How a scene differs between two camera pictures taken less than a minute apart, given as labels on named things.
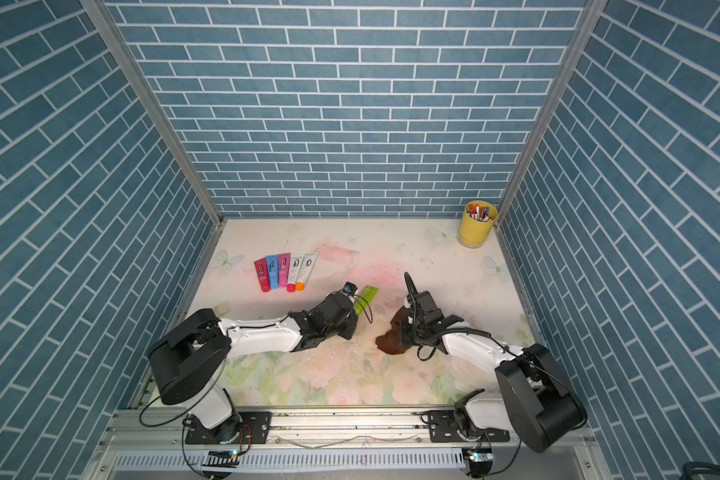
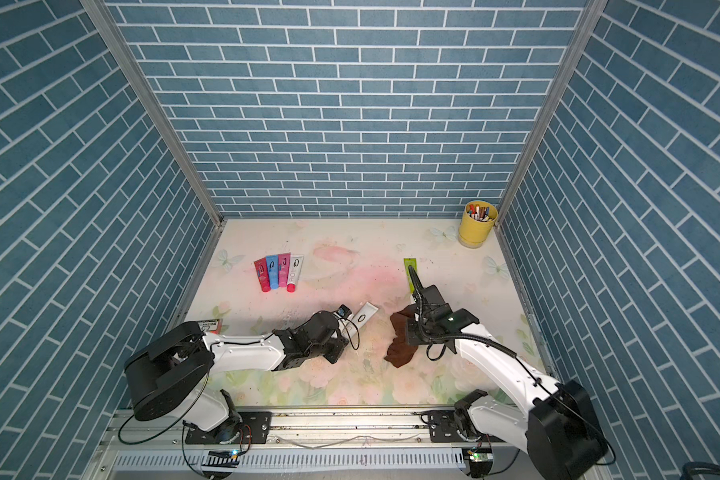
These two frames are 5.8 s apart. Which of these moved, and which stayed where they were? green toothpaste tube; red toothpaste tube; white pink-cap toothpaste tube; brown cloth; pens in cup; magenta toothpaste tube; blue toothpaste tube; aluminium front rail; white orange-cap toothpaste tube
Moved: white orange-cap toothpaste tube; green toothpaste tube; brown cloth
Stayed: white pink-cap toothpaste tube; aluminium front rail; magenta toothpaste tube; pens in cup; blue toothpaste tube; red toothpaste tube
